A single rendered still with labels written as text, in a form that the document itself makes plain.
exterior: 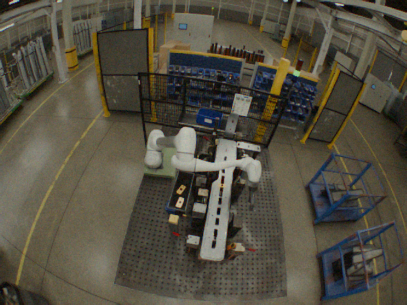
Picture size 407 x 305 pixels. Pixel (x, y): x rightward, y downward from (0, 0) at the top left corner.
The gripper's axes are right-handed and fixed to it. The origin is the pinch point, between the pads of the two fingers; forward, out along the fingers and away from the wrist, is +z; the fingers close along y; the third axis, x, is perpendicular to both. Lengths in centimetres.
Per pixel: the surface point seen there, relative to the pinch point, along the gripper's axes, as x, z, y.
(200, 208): -41.6, -7.0, 17.2
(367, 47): 545, -336, -467
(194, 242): -43, 9, 40
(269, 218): 27.6, 34.7, -22.5
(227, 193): -20.9, -3.8, -11.4
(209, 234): -32.8, 11.8, 26.9
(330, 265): 145, 127, -7
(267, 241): 24, 45, 2
